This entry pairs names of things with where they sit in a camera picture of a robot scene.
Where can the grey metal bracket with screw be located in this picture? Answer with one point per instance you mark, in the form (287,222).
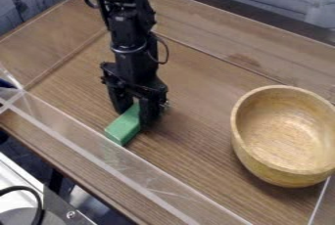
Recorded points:
(59,213)

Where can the clear acrylic front barrier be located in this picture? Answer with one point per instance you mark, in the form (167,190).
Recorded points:
(114,174)

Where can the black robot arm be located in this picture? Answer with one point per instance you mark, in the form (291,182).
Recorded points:
(128,20)

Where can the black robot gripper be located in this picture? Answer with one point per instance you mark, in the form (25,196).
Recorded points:
(130,78)

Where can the green rectangular block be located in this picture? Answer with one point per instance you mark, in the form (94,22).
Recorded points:
(123,128)

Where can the brown wooden bowl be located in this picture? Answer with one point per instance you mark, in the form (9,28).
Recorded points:
(282,135)

